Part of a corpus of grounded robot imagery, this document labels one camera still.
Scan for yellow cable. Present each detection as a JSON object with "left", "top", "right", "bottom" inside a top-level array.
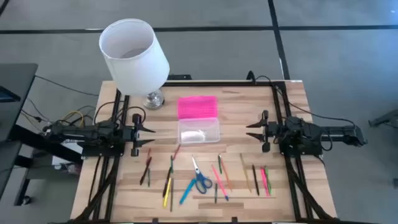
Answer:
[{"left": 60, "top": 110, "right": 85, "bottom": 127}]

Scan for green highlighter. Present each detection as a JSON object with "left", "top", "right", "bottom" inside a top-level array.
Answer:
[{"left": 264, "top": 166, "right": 272, "bottom": 195}]

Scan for thick black marker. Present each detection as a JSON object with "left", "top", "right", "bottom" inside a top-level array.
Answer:
[{"left": 139, "top": 156, "right": 152, "bottom": 186}]

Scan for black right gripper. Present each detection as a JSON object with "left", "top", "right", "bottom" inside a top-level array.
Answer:
[{"left": 246, "top": 110, "right": 280, "bottom": 153}]

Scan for blue handled scissors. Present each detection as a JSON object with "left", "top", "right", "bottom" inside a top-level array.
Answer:
[{"left": 190, "top": 154, "right": 213, "bottom": 195}]

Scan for thin black floor cable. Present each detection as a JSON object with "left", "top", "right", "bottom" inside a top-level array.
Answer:
[{"left": 34, "top": 75, "right": 100, "bottom": 96}]

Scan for white cardboard box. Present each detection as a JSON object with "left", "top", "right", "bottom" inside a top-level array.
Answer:
[{"left": 51, "top": 138, "right": 91, "bottom": 166}]

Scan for blue clip-on pen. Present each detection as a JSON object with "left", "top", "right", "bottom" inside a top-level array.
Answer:
[{"left": 179, "top": 178, "right": 197, "bottom": 205}]

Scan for white shade silver table lamp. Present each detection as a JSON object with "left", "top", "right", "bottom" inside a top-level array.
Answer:
[{"left": 98, "top": 18, "right": 170, "bottom": 110}]

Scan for black power strip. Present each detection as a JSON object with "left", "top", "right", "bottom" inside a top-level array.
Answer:
[{"left": 167, "top": 73, "right": 193, "bottom": 81}]

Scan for black desk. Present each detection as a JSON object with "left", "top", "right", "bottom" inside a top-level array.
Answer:
[{"left": 0, "top": 63, "right": 83, "bottom": 206}]

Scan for clear box with pink lid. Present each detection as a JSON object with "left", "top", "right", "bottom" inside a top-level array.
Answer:
[{"left": 177, "top": 95, "right": 221, "bottom": 146}]

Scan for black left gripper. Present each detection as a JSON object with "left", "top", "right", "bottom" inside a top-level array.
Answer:
[{"left": 123, "top": 113, "right": 156, "bottom": 157}]

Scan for pink highlighter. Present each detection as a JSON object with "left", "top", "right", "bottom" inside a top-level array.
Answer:
[{"left": 260, "top": 167, "right": 270, "bottom": 197}]

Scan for yellow highlighter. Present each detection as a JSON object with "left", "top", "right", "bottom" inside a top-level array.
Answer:
[{"left": 163, "top": 177, "right": 172, "bottom": 208}]

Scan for yellow wooden pencil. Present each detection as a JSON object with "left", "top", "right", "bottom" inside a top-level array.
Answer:
[{"left": 239, "top": 152, "right": 252, "bottom": 193}]

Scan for orange pencil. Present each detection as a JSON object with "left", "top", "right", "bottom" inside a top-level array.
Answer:
[{"left": 219, "top": 154, "right": 233, "bottom": 191}]

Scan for grey pencil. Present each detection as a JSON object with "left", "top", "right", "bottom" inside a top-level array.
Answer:
[{"left": 169, "top": 177, "right": 174, "bottom": 213}]

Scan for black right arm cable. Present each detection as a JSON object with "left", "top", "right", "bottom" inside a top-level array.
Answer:
[{"left": 247, "top": 70, "right": 357, "bottom": 127}]

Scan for grey metal stand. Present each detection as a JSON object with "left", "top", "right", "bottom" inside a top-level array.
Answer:
[{"left": 368, "top": 108, "right": 398, "bottom": 128}]

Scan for dark tablet screen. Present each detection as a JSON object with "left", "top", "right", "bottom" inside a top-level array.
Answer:
[{"left": 0, "top": 86, "right": 22, "bottom": 103}]

